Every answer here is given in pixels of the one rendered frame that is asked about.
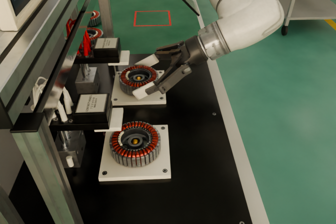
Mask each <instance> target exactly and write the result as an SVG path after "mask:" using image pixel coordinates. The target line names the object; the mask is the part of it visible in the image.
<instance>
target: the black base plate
mask: <svg viewBox="0 0 336 224"><path fill-rule="evenodd" d="M153 54H154V53H148V54H129V62H128V65H116V66H115V68H116V72H122V71H123V70H124V69H126V68H129V67H132V66H134V65H135V64H136V63H137V62H139V61H141V60H143V59H145V58H147V57H149V56H151V55H153ZM88 66H89V68H95V67H97V70H98V75H99V81H100V83H99V87H98V92H97V93H110V99H112V93H113V87H114V81H115V79H114V78H113V76H114V69H113V65H108V63H89V64H88ZM189 67H190V68H191V70H192V72H191V73H189V74H188V75H186V76H184V77H183V78H182V79H181V80H180V81H179V82H177V83H176V84H175V85H174V86H173V87H172V88H170V89H169V90H168V91H167V92H166V93H165V95H166V104H142V105H113V107H112V108H123V118H122V125H123V124H127V123H129V122H130V124H131V122H134V123H135V122H138V123H139V122H142V123H143V122H145V123H149V125H167V126H168V141H169V156H170V171H171V178H165V179H140V180H114V181H99V172H100V166H101V160H102V154H103V147H104V141H105V136H104V135H103V132H104V131H97V132H95V131H94V130H83V133H84V136H85V140H86V144H85V148H84V153H83V157H82V161H81V166H80V167H73V168H64V171H65V174H66V176H67V179H68V182H69V185H70V187H71V190H72V193H73V196H74V198H75V201H76V204H77V207H78V209H79V212H80V215H81V218H82V220H83V223H84V224H253V223H252V219H251V216H250V212H249V209H248V205H247V201H246V198H245V194H244V191H243V187H242V184H241V180H240V177H239V173H238V170H237V166H236V162H235V159H234V155H233V152H232V148H231V145H230V141H229V138H228V134H227V131H226V127H225V123H224V120H223V116H222V113H221V109H220V106H219V102H218V99H217V95H216V92H215V88H214V85H213V81H212V77H211V74H210V70H209V67H208V63H207V61H205V62H203V63H201V64H199V65H196V64H195V63H192V64H191V65H189ZM79 70H80V64H72V67H71V70H70V72H69V75H68V78H67V80H66V83H65V85H64V87H65V89H66V90H67V91H68V93H69V96H70V98H71V100H72V102H77V99H78V92H77V88H76V84H75V81H76V79H77V76H78V73H79ZM9 199H10V201H11V202H12V204H13V206H14V207H15V209H16V210H17V212H18V214H19V215H20V217H21V219H22V220H23V222H24V223H25V224H55V222H54V220H53V218H52V216H51V214H50V212H49V209H48V207H47V205H46V203H45V201H44V199H43V197H42V195H41V193H40V191H39V189H38V187H37V185H36V183H35V181H34V179H33V177H32V174H31V172H30V170H29V168H28V166H27V164H26V162H25V160H24V161H23V164H22V166H21V168H20V171H19V173H18V176H17V178H16V180H15V183H14V185H13V187H12V190H11V192H10V194H9Z"/></svg>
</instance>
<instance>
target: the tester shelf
mask: <svg viewBox="0 0 336 224"><path fill-rule="evenodd" d="M78 1H79V0H41V2H40V3H39V4H38V6H37V7H36V8H35V9H34V11H33V12H32V13H31V15H30V16H29V17H28V18H27V20H26V21H25V22H24V23H23V25H22V26H21V27H20V29H19V30H18V31H14V30H6V31H3V30H0V130H1V129H13V128H14V124H15V122H16V120H17V118H18V117H19V115H20V113H21V111H22V109H23V107H24V105H25V103H26V101H27V99H28V97H29V95H30V93H31V91H32V90H33V88H34V86H35V84H36V82H37V80H38V78H39V76H40V74H41V72H42V70H43V68H44V66H45V64H46V62H47V61H48V59H49V57H50V55H51V53H52V51H53V49H54V47H55V45H56V43H57V41H58V39H59V37H60V35H61V34H62V32H63V30H64V28H65V26H66V24H67V22H68V20H69V18H70V16H71V14H72V12H73V10H74V8H75V6H76V5H77V3H78Z"/></svg>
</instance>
